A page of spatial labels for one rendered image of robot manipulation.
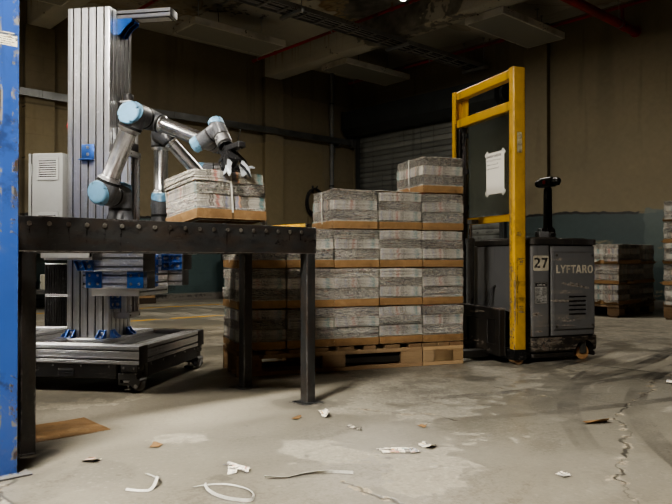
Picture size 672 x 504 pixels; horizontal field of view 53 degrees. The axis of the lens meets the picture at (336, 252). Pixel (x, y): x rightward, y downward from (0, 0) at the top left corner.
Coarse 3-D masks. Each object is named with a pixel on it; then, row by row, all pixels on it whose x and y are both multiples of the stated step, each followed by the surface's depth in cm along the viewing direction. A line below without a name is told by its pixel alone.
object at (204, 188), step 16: (176, 176) 313; (192, 176) 302; (208, 176) 305; (224, 176) 311; (176, 192) 314; (192, 192) 303; (208, 192) 304; (224, 192) 310; (176, 208) 314; (192, 208) 302; (224, 208) 309
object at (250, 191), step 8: (240, 176) 316; (248, 176) 320; (256, 176) 323; (240, 184) 316; (248, 184) 319; (256, 184) 322; (240, 192) 316; (248, 192) 319; (256, 192) 322; (264, 192) 325; (240, 200) 315; (248, 200) 319; (256, 200) 322; (264, 200) 325; (240, 208) 315; (248, 208) 318; (256, 208) 321; (264, 208) 324; (248, 224) 327
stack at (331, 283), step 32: (224, 256) 406; (256, 256) 381; (288, 256) 388; (320, 256) 395; (352, 256) 402; (384, 256) 409; (416, 256) 417; (224, 288) 405; (256, 288) 380; (288, 288) 387; (320, 288) 395; (352, 288) 402; (384, 288) 408; (416, 288) 416; (224, 320) 411; (256, 320) 381; (288, 320) 388; (320, 320) 395; (352, 320) 401; (384, 320) 408; (416, 320) 416; (224, 352) 409; (256, 352) 394; (288, 352) 388; (320, 352) 394; (352, 352) 401; (384, 352) 434; (416, 352) 416
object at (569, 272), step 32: (480, 256) 482; (544, 256) 432; (576, 256) 441; (480, 288) 482; (544, 288) 431; (576, 288) 440; (544, 320) 431; (576, 320) 440; (544, 352) 431; (576, 352) 442
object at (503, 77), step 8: (504, 72) 432; (488, 80) 449; (496, 80) 440; (504, 80) 433; (472, 88) 467; (480, 88) 458; (488, 88) 452; (456, 96) 487; (464, 96) 477; (472, 96) 475
